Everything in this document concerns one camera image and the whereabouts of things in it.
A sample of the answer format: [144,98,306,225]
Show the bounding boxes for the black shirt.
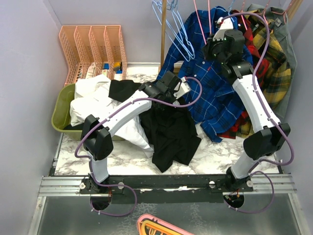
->
[107,79,202,172]

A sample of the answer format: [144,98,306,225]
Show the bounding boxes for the pink wire hanger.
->
[193,0,212,45]

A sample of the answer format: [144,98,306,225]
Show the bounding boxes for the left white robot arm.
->
[78,71,190,193]

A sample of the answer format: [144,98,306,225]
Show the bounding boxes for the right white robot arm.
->
[203,29,291,191]

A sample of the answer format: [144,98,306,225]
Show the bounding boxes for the blue plaid shirt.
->
[158,7,244,142]

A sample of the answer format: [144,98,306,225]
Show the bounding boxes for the yellow plaid shirt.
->
[247,15,291,120]

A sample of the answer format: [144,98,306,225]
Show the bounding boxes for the grey shirt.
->
[247,4,297,118]

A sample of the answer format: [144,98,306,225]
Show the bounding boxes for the white shirt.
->
[69,75,154,158]

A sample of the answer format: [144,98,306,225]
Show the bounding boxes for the red plaid shirt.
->
[218,16,269,139]

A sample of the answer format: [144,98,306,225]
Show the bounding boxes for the yellow black item in organizer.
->
[113,62,122,71]

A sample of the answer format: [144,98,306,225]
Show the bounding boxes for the wooden clothes rack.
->
[153,0,178,68]

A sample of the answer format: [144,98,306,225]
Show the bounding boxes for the pink perforated file organizer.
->
[59,25,128,85]

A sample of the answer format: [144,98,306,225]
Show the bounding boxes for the green plastic basket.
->
[51,83,125,141]

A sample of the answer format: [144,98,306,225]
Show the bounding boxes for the pink orange object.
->
[136,213,192,235]

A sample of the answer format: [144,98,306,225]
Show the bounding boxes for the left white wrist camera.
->
[174,77,191,100]

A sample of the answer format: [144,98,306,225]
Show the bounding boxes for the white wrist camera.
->
[174,77,191,100]
[213,17,233,41]

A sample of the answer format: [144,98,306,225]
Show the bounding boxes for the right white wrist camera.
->
[213,17,233,41]

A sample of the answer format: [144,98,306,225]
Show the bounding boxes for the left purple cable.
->
[74,77,203,216]

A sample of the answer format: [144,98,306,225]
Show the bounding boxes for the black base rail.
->
[79,174,253,204]

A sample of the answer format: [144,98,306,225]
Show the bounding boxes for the aluminium frame rail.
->
[29,174,310,235]

